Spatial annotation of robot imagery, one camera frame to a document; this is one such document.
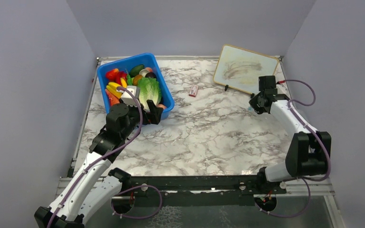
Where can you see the toy mushroom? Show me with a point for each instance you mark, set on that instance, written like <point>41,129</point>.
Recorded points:
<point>144,72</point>

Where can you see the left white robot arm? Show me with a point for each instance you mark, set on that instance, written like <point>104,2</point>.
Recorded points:
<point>81,199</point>

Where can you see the red toy bell pepper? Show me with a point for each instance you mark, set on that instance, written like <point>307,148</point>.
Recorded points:
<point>115,76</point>

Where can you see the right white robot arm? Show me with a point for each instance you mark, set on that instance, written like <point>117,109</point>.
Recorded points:
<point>308,156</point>

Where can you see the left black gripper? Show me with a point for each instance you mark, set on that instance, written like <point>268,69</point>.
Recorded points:
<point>154,116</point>

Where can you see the brown toy kiwi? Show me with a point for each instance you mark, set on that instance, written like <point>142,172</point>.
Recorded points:
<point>136,79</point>

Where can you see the green toy chili pepper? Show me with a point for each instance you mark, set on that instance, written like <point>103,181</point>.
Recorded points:
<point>129,80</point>

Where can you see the toy peach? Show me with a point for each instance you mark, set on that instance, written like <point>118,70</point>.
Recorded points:
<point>163,107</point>

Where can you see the yellow toy banana bunch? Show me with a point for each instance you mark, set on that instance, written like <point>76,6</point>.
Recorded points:
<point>114,90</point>

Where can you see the green toy lettuce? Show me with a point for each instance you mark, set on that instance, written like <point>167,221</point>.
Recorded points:
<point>149,90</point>

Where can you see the orange toy carrot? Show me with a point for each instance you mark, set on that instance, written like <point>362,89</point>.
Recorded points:
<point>112,98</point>

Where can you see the small whiteboard with wooden frame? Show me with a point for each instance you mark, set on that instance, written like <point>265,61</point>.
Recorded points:
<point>240,69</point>

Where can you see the green toy avocado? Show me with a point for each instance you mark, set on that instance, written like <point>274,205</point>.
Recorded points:
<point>136,70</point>

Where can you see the dark purple toy eggplant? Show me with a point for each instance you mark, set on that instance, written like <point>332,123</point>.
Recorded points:
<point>151,75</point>

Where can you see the small red white box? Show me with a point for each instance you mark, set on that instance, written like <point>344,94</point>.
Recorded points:
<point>193,91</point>

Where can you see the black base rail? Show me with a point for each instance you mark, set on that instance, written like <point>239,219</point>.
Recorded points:
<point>191,191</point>

